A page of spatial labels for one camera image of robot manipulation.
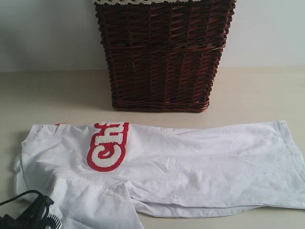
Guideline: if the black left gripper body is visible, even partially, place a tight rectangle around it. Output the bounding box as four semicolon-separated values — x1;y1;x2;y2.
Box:
0;195;54;229

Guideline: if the white t-shirt red logo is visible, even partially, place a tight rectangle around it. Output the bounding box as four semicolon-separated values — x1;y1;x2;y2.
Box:
14;121;305;229

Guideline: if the dark brown wicker basket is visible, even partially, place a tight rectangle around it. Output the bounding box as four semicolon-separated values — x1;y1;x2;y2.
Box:
94;0;236;113

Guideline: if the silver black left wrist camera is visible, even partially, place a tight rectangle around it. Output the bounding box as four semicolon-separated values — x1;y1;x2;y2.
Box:
42;214;62;229

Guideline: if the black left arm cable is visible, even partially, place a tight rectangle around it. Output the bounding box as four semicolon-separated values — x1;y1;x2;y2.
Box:
0;190;43;207

